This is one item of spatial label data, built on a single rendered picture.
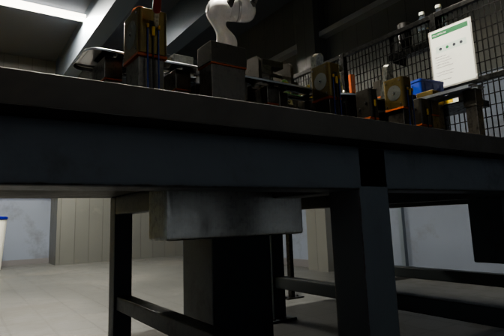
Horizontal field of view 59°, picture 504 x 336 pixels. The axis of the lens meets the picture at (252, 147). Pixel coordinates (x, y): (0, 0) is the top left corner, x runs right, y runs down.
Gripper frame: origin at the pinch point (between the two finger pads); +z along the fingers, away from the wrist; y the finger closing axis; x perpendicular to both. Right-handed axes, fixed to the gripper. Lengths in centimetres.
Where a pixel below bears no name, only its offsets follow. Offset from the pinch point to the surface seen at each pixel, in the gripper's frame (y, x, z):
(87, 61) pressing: 23, 31, 43
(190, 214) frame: -31, 37, 80
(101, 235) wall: 409, -418, 92
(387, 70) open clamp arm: -45, -43, 0
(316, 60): -26.0, -16.4, 12.2
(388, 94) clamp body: -47, -44, 9
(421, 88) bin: -52, -83, -15
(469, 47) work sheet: -69, -89, -41
